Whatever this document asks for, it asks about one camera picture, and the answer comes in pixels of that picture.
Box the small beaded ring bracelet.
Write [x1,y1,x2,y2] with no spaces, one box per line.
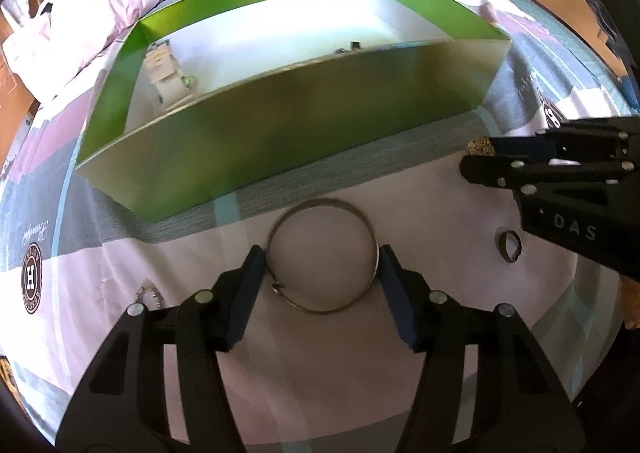
[133,284,166,311]

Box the large silver bangle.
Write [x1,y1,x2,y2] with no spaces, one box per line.
[266,198,380,315]

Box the gold brooch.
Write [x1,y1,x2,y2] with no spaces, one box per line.
[465,137,496,156]

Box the striped patchwork bedsheet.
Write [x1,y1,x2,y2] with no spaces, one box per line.
[1,0,631,452]

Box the green cardboard box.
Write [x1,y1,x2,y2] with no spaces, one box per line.
[76,0,511,221]

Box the black wrist watch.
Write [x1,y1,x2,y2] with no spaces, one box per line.
[334,40,361,54]

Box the white wrist watch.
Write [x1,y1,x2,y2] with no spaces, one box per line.
[143,40,198,113]

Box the wooden headboard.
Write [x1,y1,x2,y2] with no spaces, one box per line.
[0,7,42,170]

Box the dark finger ring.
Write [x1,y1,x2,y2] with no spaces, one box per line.
[496,227,523,264]

